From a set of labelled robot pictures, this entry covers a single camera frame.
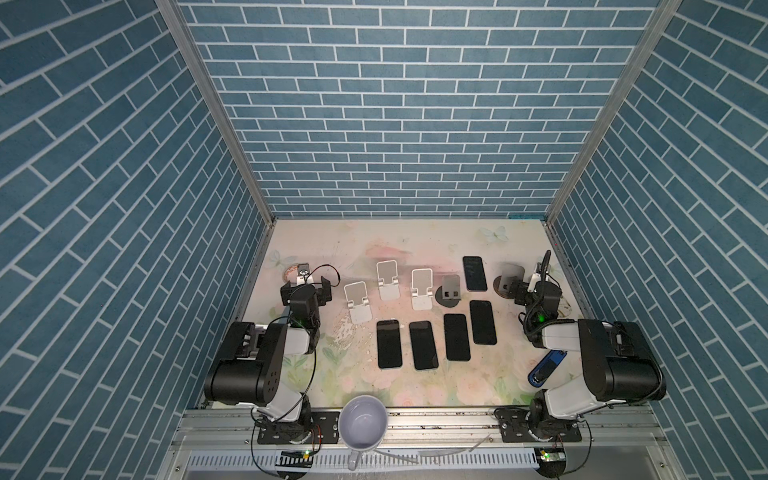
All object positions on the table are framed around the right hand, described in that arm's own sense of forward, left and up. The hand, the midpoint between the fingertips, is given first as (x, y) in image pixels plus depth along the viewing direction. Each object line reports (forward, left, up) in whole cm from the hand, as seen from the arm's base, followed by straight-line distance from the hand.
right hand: (532, 277), depth 93 cm
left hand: (-7, +71, +2) cm, 71 cm away
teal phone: (-22, +43, -7) cm, 49 cm away
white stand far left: (-3, +46, -2) cm, 46 cm away
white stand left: (-11, +54, -3) cm, 55 cm away
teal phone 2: (-22, +33, -7) cm, 41 cm away
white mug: (-43, +48, -7) cm, 65 cm away
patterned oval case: (-6, -11, -7) cm, 14 cm away
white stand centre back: (-5, +35, -1) cm, 35 cm away
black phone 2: (+6, +16, -9) cm, 19 cm away
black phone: (-21, +23, -8) cm, 32 cm away
